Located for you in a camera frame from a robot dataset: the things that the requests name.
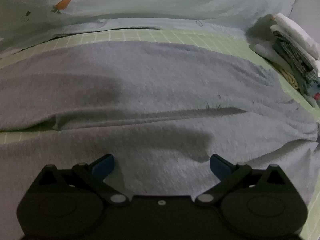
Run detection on grey sweatpants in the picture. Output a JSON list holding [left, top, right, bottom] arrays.
[[1, 41, 319, 239]]

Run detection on yellow folded garment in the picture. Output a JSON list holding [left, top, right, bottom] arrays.
[[278, 67, 299, 90]]

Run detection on blue folded jeans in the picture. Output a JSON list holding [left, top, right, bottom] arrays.
[[300, 77, 319, 101]]

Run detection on green grid mat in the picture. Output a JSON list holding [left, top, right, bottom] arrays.
[[0, 28, 320, 240]]

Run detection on checkered folded shirt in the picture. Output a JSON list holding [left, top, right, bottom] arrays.
[[272, 28, 319, 82]]

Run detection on white folded garment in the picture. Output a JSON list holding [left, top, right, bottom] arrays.
[[272, 13, 319, 72]]

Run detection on light blue carrot-print quilt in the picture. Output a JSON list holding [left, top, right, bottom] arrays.
[[1, 0, 296, 57]]

